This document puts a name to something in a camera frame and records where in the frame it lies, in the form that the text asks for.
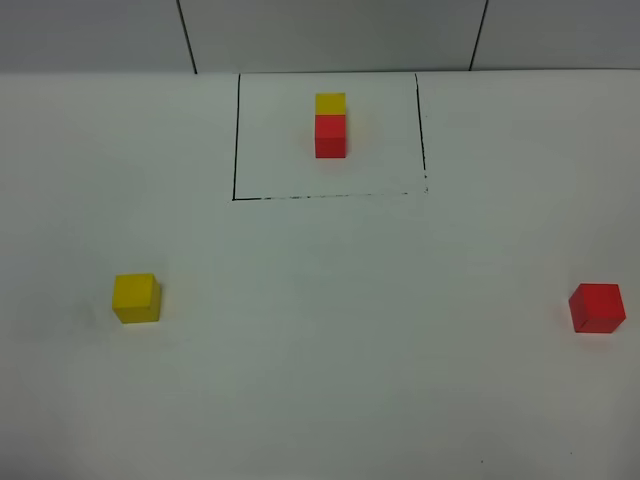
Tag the yellow template cube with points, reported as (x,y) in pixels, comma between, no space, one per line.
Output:
(330,104)

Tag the red template cube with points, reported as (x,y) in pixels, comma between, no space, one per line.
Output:
(330,137)

